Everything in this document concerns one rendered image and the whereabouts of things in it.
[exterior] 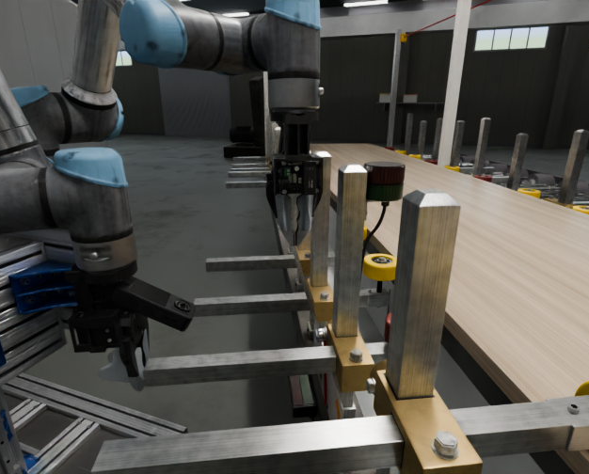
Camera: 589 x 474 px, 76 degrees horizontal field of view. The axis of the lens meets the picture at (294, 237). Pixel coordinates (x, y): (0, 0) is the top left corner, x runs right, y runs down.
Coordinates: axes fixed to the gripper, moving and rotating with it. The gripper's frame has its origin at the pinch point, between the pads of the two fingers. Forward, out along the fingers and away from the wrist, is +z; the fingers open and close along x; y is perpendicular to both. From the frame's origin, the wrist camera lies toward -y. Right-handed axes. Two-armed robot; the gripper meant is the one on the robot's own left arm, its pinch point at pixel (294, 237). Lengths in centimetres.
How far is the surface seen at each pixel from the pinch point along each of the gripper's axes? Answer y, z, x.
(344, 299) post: 7.3, 8.5, 7.2
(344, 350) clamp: 10.6, 15.5, 6.6
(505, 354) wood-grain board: 18.0, 13.0, 27.9
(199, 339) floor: -128, 97, -41
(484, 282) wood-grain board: -3.8, 12.3, 37.9
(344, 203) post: 7.8, -7.2, 6.6
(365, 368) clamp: 14.2, 16.4, 8.9
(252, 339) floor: -125, 98, -12
